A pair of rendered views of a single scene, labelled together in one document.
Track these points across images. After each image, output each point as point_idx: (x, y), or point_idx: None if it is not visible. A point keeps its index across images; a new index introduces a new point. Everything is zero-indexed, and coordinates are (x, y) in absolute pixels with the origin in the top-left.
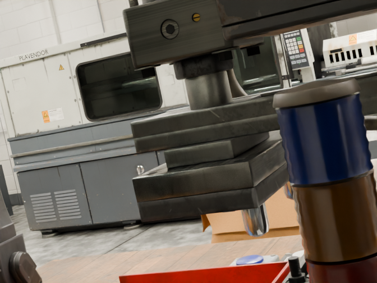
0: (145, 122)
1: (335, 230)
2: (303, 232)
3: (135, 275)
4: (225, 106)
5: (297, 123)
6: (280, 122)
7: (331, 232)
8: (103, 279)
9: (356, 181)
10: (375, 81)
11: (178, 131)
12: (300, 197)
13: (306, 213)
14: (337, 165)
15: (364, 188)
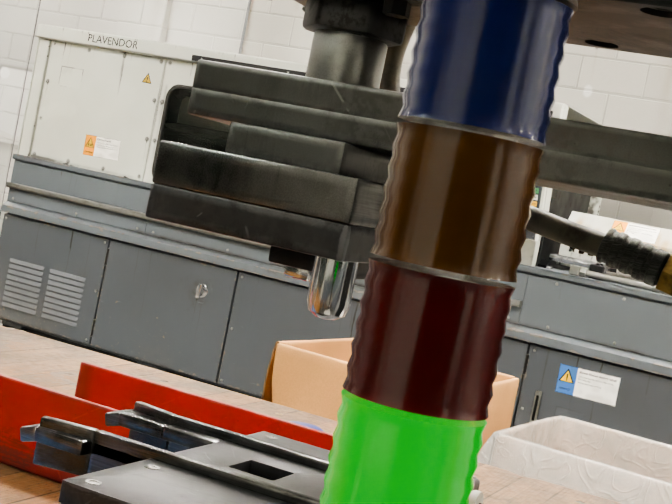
0: (222, 66)
1: (438, 211)
2: (385, 205)
3: (108, 371)
4: (360, 89)
5: (449, 8)
6: (423, 5)
7: (429, 211)
8: (57, 375)
9: (506, 144)
10: (614, 134)
11: (269, 101)
12: (404, 140)
13: (402, 169)
14: (485, 101)
15: (515, 163)
